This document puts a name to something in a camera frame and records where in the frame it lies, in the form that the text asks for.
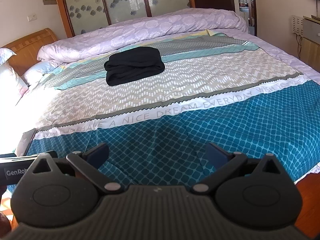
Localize wooden bed headboard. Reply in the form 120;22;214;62
3;28;58;76

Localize black pants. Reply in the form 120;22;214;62
104;47;165;86

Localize wooden dresser with grey drawer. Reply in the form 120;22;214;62
300;16;320;72

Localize frosted floral wardrobe doors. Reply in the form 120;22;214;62
57;0;194;37

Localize floral pastel pillow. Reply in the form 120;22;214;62
0;48;28;110

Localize white wall socket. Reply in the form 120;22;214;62
27;14;37;22

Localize lilac rolled duvet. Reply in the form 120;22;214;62
37;8;248;63

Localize white wall router panel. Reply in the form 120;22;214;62
292;15;303;36

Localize person's left hand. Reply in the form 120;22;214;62
0;212;11;238

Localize black smartphone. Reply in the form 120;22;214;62
15;128;37;157

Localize light blue pillow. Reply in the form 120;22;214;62
22;61;59;86

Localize patterned teal bed sheet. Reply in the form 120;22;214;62
1;29;319;185

